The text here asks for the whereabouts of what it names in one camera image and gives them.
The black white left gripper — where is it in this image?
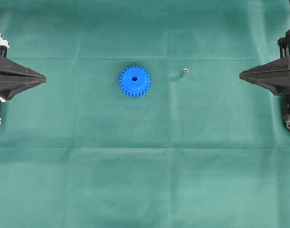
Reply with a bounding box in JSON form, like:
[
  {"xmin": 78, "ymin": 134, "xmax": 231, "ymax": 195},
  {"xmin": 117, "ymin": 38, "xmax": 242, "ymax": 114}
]
[{"xmin": 0, "ymin": 33, "xmax": 46, "ymax": 124}]

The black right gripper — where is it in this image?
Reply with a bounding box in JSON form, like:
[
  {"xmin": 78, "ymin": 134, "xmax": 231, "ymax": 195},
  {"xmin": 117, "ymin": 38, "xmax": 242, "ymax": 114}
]
[{"xmin": 239, "ymin": 29, "xmax": 290, "ymax": 137}]

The blue plastic gear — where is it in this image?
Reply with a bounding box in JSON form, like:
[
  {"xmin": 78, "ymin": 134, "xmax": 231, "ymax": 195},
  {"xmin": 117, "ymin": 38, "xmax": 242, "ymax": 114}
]
[{"xmin": 119, "ymin": 66, "xmax": 151, "ymax": 98}]

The green cloth mat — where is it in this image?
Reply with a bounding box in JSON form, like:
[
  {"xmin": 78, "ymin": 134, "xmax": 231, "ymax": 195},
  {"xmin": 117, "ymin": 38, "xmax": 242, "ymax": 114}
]
[{"xmin": 0, "ymin": 0, "xmax": 290, "ymax": 228}]

